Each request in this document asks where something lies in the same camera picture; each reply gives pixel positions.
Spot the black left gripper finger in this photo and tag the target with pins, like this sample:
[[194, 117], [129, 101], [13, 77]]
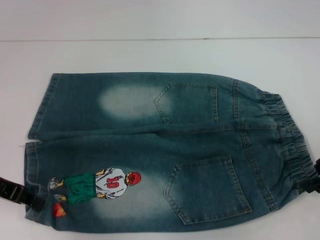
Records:
[[17, 192]]

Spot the blue denim shorts with print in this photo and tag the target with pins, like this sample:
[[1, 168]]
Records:
[[150, 150]]

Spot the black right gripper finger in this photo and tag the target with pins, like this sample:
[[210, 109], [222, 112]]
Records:
[[315, 185]]

